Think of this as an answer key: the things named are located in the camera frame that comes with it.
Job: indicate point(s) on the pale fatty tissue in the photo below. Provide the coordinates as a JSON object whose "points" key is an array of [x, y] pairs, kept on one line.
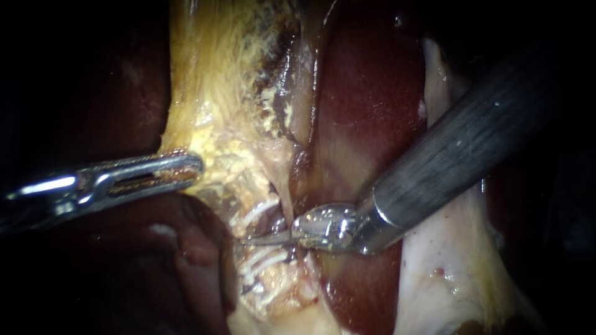
{"points": [[279, 298], [442, 288]]}

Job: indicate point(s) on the white clip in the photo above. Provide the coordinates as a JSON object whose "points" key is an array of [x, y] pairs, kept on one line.
{"points": [[255, 211], [263, 263]]}

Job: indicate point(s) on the left arm instrument jaw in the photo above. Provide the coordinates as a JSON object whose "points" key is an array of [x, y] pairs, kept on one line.
{"points": [[153, 164]]}

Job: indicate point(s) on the gallbladder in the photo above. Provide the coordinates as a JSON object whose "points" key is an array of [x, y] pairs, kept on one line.
{"points": [[223, 83]]}

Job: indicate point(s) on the right arm instrument jaw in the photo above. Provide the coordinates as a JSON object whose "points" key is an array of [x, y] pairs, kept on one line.
{"points": [[272, 239]]}

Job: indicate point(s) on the right arm instrument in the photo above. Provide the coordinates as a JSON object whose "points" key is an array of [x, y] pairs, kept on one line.
{"points": [[330, 228]]}

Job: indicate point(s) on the dark right arm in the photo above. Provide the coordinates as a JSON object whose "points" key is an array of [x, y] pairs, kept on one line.
{"points": [[465, 139]]}

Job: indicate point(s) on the dark red liver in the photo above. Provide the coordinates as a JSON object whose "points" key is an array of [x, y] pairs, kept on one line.
{"points": [[372, 93]]}

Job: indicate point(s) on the left arm instrument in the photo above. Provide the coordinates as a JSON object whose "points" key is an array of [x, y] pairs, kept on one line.
{"points": [[56, 200]]}

